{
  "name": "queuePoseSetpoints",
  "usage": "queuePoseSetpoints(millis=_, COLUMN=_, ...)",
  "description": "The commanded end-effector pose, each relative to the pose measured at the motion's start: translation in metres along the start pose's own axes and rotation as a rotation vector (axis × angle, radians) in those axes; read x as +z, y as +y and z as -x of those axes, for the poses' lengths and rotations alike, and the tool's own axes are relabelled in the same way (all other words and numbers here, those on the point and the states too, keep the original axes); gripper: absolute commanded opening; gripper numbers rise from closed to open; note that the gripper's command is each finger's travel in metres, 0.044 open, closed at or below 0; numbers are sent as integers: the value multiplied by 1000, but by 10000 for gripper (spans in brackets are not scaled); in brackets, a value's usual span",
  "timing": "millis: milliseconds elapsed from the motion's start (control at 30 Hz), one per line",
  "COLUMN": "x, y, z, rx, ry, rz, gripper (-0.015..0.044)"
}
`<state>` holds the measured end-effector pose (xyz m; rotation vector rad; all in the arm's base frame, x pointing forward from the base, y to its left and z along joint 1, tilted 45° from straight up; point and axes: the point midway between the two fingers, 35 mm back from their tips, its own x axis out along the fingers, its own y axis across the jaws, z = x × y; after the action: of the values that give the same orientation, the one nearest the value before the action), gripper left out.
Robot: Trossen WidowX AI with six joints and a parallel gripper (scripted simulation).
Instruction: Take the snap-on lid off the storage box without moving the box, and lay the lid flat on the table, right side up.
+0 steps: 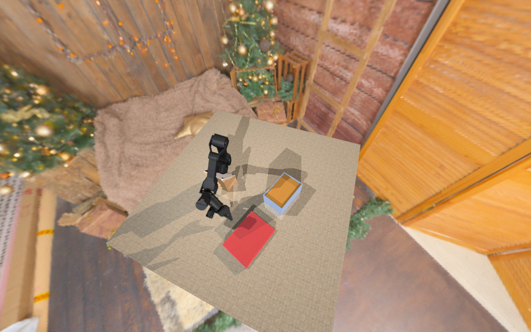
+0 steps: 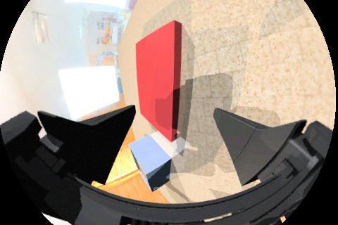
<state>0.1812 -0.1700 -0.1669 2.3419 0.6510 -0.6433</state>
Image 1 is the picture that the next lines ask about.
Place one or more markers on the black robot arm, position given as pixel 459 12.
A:
pixel 218 162

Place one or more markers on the red lid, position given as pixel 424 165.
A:
pixel 248 238

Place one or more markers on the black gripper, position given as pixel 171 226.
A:
pixel 223 210

